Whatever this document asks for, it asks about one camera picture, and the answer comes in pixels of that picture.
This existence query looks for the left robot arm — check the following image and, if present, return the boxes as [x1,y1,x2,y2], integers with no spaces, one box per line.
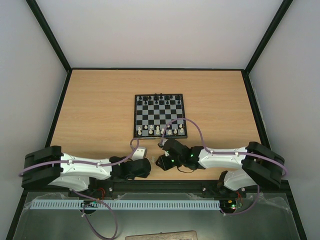
[19,145,151,192]

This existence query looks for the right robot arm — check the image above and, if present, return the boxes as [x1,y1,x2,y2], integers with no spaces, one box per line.
[156,138,286,196]

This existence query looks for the left controller board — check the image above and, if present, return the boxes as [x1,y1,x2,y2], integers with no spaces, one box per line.
[78,198,104,209]

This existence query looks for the black chess pieces row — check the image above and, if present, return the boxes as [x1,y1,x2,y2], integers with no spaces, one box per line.
[134,93,183,106]

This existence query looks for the right green controller board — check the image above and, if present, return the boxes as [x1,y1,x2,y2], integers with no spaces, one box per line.
[221,198,244,210]

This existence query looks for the black and silver chessboard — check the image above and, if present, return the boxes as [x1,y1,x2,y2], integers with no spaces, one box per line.
[133,98,188,139]

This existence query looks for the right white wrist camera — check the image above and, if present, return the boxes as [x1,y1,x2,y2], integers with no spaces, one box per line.
[158,140,166,149]

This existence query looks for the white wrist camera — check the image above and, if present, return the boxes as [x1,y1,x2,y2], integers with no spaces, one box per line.
[131,147,147,161]
[158,140,166,149]

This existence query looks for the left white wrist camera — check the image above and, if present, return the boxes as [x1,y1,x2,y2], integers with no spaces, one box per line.
[131,147,147,161]

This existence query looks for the black aluminium frame rail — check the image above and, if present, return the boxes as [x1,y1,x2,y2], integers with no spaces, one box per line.
[4,178,307,240]

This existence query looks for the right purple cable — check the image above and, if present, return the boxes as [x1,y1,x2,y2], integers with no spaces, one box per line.
[161,117,289,216]

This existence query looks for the light blue cable duct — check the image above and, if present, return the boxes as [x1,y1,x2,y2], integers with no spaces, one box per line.
[30,199,221,211]

